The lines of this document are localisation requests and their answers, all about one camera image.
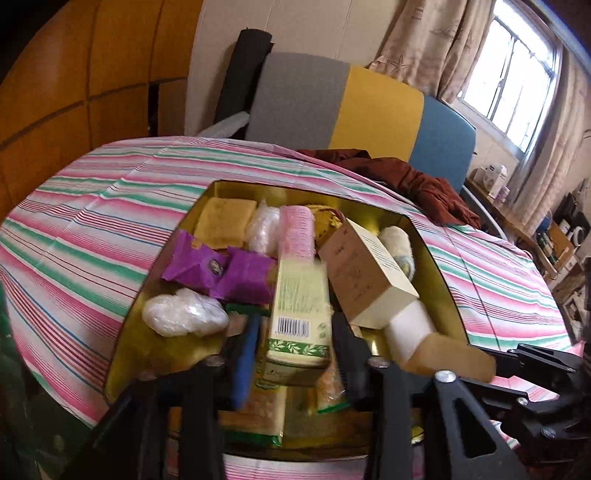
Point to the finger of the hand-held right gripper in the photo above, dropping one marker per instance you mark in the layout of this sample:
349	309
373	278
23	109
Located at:
549	353
498	397

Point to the wooden cabinet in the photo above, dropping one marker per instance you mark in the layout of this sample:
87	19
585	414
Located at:
69	69

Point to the beige starfish curtain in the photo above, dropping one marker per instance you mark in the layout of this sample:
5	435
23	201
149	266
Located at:
429	46

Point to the green yellow carton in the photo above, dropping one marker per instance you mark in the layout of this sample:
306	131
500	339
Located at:
298	304

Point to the purple snack packet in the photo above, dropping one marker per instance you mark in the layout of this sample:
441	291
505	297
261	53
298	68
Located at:
249	277
194	261

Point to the cream cardboard box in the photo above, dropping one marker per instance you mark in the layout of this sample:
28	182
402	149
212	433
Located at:
364	272

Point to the cream towel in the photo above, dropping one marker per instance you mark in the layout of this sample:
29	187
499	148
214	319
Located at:
399	249

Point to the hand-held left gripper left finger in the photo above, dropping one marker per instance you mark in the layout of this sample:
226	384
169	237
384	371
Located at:
244	364

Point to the yellow knitted scrubber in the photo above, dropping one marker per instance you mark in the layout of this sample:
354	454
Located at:
328	221

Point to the white plastic-wrapped ball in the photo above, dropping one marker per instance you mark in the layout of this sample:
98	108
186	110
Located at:
184	314
263	226

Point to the white foam-wrapped armrest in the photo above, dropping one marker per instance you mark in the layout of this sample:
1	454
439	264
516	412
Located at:
224	124

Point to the black appliance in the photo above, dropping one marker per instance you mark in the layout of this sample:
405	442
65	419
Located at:
575	221

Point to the barred window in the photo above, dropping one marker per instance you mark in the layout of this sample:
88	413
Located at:
512	78

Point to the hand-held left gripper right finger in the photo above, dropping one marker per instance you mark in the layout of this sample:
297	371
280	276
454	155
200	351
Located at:
348	364

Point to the biscuit packet with green ends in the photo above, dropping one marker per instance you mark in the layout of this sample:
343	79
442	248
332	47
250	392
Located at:
258	415

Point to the pink green striped tablecloth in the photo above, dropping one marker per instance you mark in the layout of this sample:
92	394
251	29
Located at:
92	207

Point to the rust brown cloth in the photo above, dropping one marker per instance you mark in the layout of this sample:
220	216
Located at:
415	184

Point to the white carton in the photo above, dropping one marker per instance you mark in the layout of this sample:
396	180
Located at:
491	180

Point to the grey yellow blue sofa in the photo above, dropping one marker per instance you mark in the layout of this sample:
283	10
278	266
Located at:
295	101

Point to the gold tin box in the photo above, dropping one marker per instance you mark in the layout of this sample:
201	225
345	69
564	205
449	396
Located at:
194	344

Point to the yellow soap bar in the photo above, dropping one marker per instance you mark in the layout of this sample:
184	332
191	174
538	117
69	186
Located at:
224	221

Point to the wooden side desk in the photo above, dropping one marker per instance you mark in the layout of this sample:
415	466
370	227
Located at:
508	217

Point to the pink ribbed roll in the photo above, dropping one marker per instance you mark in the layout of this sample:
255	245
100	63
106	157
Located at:
296	233

